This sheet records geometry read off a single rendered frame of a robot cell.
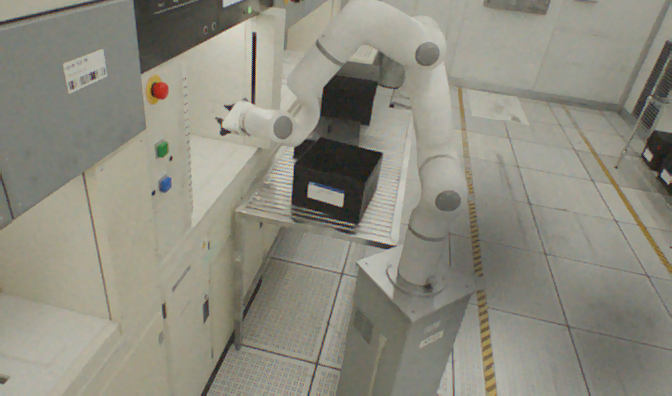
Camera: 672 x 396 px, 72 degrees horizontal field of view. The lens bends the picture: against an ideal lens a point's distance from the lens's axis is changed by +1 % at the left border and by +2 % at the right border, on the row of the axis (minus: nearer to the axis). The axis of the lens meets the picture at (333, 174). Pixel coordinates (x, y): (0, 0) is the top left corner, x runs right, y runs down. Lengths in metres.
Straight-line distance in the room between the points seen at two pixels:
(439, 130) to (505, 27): 4.69
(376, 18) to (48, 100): 0.68
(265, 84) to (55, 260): 0.95
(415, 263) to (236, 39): 1.01
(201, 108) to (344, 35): 0.95
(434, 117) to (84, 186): 0.80
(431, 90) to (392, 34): 0.18
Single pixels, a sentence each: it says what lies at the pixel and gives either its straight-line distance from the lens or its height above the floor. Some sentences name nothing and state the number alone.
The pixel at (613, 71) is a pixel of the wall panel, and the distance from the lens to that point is 6.24.
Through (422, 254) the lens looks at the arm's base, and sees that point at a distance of 1.40.
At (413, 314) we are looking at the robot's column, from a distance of 1.41.
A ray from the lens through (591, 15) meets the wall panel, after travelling 6.01.
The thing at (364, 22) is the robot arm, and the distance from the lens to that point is 1.11.
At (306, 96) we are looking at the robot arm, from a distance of 1.18.
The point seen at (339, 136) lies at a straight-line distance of 2.07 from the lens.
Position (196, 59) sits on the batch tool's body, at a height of 1.19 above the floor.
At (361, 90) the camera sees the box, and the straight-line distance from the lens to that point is 2.41.
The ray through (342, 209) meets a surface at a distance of 1.67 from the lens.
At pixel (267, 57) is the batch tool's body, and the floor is 1.25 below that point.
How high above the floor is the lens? 1.75
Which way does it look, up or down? 30 degrees down
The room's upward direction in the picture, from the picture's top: 7 degrees clockwise
